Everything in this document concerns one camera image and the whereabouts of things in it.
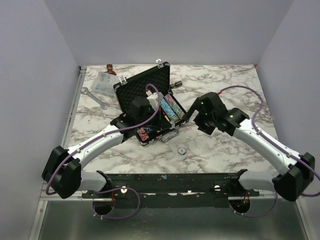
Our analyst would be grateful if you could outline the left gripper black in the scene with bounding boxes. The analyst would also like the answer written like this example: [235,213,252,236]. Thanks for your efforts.
[136,106,172,132]

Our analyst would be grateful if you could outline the white blue poker chip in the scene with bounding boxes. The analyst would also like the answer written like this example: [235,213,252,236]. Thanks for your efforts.
[177,147,187,155]

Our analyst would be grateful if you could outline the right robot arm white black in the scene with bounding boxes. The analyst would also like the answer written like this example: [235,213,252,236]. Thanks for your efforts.
[182,92,316,202]

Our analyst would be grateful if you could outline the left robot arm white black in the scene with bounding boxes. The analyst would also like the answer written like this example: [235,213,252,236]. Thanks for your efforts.
[41,95,165,199]

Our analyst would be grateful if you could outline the black poker set case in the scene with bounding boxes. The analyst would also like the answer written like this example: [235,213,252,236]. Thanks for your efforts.
[111,59,186,146]

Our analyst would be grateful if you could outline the light blue chip stack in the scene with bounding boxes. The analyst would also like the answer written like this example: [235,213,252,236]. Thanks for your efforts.
[160,98,180,123]

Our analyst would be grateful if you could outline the red white chip stack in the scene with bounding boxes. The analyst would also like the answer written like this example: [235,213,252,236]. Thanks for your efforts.
[137,128,149,142]

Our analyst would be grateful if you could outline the purple green grey chip stack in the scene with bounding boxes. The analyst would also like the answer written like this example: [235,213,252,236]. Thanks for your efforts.
[164,94,185,120]

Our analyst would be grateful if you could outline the black cylindrical socket tool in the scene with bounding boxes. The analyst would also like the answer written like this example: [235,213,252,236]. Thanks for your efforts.
[169,80,183,89]

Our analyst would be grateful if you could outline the silver wrench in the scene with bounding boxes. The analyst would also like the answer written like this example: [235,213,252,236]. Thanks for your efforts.
[80,87,110,110]

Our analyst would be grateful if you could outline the clear plastic organizer box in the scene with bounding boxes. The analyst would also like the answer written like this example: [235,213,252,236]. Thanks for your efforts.
[91,72,120,97]

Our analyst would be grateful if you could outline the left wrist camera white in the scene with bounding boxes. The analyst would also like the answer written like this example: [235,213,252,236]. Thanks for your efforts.
[146,90,159,110]

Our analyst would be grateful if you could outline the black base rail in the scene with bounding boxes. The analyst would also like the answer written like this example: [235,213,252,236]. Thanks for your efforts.
[82,170,260,209]

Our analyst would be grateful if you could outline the aluminium extrusion frame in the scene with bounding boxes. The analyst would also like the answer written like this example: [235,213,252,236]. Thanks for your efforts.
[27,66,87,240]

